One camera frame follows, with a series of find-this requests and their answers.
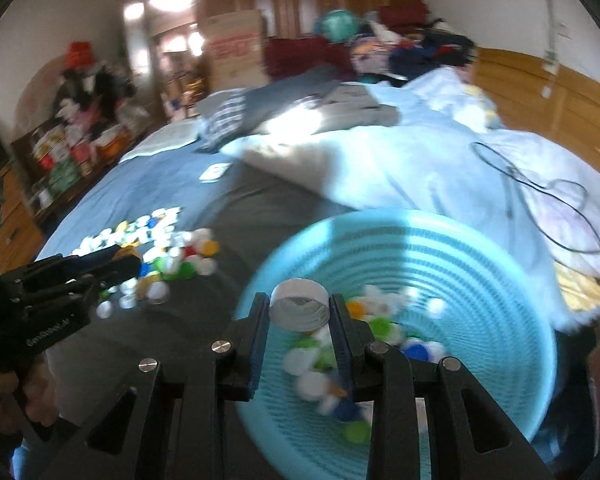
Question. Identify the cardboard box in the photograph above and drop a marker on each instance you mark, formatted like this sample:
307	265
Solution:
235	50

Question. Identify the light blue plastic basket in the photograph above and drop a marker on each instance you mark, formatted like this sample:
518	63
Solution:
480	300

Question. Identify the grey pillow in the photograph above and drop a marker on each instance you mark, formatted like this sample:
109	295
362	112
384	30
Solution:
360	105

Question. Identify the white fleece blanket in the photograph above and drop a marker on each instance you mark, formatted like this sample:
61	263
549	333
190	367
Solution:
165	137

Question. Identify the heap of clothes and bags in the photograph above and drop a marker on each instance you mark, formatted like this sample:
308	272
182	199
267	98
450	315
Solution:
95	80

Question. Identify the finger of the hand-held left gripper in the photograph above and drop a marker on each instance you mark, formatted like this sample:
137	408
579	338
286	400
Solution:
80	260
110	275

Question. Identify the dark wooden table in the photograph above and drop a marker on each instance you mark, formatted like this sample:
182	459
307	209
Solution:
80	170

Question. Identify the heap of colourful clothes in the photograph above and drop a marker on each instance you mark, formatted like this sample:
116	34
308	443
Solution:
415	45

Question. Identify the wooden dresser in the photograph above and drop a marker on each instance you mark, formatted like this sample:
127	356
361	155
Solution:
20	220

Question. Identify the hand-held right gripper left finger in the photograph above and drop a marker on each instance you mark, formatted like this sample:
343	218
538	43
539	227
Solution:
260	350

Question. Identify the yellow patterned cloth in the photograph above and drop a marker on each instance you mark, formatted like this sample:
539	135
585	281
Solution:
590	290

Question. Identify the large white bottle cap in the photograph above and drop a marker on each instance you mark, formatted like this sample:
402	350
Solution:
300	312

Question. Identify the blue bed blanket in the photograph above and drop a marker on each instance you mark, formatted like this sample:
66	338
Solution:
145	185

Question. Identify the plaid shirt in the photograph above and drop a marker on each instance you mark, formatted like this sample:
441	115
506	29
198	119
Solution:
225	120

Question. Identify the pile of bottle caps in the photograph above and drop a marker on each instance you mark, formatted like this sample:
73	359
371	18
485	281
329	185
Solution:
180	255
310	360

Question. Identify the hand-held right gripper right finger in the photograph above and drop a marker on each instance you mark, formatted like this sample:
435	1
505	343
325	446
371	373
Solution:
341	340

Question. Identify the teal bag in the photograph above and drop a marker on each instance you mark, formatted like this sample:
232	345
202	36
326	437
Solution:
335	25

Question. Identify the wooden bed headboard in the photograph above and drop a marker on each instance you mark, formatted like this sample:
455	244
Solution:
555	110

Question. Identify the white quilt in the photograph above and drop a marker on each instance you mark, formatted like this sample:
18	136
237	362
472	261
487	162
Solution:
405	160

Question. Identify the dark red garment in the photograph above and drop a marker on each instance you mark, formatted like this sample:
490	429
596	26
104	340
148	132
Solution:
305	57

